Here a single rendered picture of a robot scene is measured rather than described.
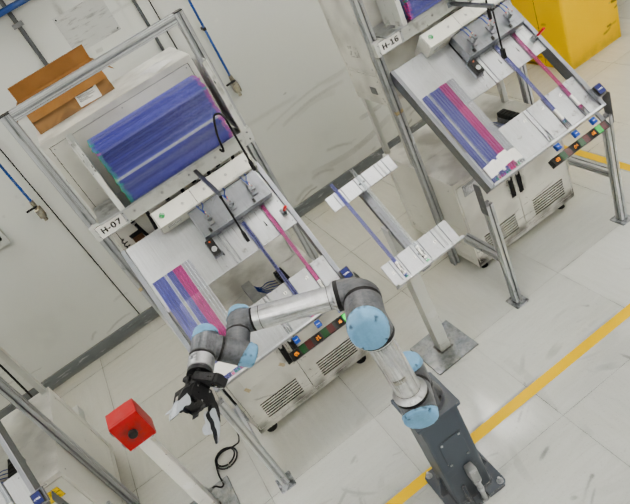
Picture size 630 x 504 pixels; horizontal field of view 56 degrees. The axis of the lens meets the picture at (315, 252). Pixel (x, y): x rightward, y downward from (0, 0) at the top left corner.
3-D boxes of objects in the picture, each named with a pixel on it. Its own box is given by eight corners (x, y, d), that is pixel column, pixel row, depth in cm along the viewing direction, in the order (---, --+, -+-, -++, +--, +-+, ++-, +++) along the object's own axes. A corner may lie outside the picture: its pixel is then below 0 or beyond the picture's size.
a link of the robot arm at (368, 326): (435, 390, 202) (373, 279, 172) (446, 427, 190) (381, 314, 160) (402, 402, 204) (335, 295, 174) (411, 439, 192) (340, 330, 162)
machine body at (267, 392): (375, 358, 314) (329, 275, 280) (267, 441, 303) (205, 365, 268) (320, 303, 367) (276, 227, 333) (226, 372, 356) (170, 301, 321)
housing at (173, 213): (259, 176, 268) (257, 164, 255) (167, 238, 260) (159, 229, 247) (249, 163, 270) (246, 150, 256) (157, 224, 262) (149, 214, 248)
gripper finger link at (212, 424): (212, 448, 158) (200, 415, 161) (227, 439, 155) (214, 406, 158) (204, 451, 155) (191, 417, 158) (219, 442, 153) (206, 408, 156)
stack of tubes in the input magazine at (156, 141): (235, 135, 248) (202, 77, 233) (130, 203, 240) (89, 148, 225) (225, 129, 258) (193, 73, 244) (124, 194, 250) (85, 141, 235)
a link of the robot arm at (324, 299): (371, 258, 181) (221, 301, 187) (377, 281, 172) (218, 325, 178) (380, 286, 188) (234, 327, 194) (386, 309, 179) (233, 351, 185)
